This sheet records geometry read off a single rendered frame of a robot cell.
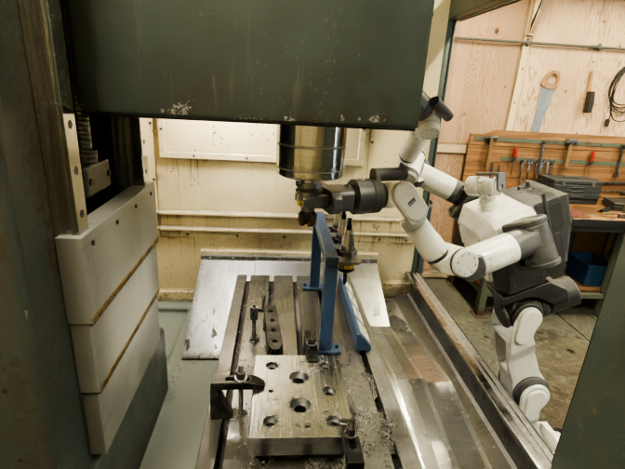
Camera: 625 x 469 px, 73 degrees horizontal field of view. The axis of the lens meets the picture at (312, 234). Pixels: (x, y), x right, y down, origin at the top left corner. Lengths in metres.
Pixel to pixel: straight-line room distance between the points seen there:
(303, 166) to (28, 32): 0.52
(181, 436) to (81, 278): 0.80
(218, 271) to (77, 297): 1.26
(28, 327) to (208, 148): 1.35
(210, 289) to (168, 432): 0.72
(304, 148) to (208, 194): 1.21
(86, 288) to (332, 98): 0.59
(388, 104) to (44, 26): 0.59
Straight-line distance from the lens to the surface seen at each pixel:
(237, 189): 2.05
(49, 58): 0.84
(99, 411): 1.07
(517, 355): 1.80
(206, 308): 1.98
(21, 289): 0.82
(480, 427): 1.62
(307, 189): 0.98
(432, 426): 1.46
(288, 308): 1.62
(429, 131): 1.42
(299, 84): 0.85
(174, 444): 1.53
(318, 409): 1.06
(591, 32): 4.43
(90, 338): 0.96
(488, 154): 3.97
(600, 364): 1.16
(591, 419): 1.21
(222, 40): 0.86
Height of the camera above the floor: 1.69
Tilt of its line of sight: 19 degrees down
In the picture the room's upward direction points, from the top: 3 degrees clockwise
